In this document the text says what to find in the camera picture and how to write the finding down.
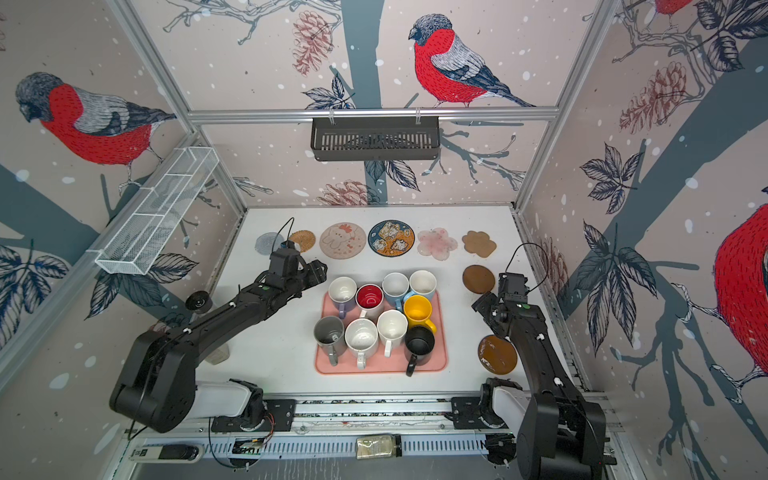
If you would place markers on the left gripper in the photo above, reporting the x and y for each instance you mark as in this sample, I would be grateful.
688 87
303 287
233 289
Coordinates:
316 272

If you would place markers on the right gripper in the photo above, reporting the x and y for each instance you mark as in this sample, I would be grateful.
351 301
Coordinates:
482 305

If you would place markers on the rattan round coaster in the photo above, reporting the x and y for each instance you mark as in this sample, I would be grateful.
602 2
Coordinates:
303 239

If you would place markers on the grey woven round coaster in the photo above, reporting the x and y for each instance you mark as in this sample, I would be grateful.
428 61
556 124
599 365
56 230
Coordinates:
268 242

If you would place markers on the brown round wooden coaster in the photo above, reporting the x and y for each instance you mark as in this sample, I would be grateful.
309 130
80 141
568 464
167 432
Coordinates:
478 279

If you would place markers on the pink bunny round coaster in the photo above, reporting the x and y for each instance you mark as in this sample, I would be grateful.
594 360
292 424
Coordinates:
343 241

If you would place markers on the cork flower coaster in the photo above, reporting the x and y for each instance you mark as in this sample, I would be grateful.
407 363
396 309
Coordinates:
479 243

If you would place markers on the pink flower coaster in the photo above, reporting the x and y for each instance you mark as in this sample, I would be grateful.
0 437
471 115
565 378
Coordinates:
436 243

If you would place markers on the blue cartoon round coaster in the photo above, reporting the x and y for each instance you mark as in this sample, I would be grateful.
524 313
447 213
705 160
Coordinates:
391 238

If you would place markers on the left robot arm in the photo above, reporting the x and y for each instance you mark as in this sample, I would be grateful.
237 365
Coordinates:
157 385

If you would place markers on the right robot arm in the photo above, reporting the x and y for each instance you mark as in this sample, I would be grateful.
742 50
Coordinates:
561 434

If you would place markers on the dark glossy round coaster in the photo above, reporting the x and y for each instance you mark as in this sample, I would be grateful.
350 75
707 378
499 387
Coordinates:
497 356

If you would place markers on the lavender mug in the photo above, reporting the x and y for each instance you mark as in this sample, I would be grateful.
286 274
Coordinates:
342 293

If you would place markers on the grey mug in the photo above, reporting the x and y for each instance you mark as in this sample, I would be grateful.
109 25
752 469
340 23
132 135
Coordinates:
329 334

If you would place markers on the red interior white mug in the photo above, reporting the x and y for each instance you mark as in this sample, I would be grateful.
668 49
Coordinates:
370 300

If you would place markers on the black lid spice jar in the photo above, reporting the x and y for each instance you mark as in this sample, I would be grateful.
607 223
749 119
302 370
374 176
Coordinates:
199 302

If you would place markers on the yellow mug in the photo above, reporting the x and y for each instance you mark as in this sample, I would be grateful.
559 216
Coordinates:
418 310

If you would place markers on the white blue mug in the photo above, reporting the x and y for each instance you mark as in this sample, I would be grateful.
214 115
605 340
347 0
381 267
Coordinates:
423 283

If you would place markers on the black mug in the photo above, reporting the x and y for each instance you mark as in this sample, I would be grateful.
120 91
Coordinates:
419 343

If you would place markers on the white mug front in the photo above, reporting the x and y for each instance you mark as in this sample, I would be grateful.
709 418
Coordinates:
361 337

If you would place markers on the silver lid spice jar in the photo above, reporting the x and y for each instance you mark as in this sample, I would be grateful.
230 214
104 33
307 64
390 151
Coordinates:
219 355

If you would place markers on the light blue mug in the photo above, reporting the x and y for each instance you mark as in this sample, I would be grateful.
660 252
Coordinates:
395 287

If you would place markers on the white mug middle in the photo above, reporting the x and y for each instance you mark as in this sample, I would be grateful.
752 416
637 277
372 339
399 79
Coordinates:
392 326

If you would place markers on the taped small box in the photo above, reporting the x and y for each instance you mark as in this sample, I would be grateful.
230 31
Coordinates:
378 447

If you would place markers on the black white power strip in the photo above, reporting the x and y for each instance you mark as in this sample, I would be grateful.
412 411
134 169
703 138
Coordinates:
168 453

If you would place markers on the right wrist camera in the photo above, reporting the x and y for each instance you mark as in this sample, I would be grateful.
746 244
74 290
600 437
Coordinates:
513 284

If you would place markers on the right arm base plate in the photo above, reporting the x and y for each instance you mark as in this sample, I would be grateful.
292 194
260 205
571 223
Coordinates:
472 413

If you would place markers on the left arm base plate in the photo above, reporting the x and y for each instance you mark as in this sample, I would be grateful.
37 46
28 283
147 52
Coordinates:
259 416

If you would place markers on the white wire basket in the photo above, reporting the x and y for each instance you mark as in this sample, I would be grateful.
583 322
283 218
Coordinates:
142 237

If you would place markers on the black wall basket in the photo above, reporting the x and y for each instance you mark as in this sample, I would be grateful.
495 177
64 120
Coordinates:
375 138

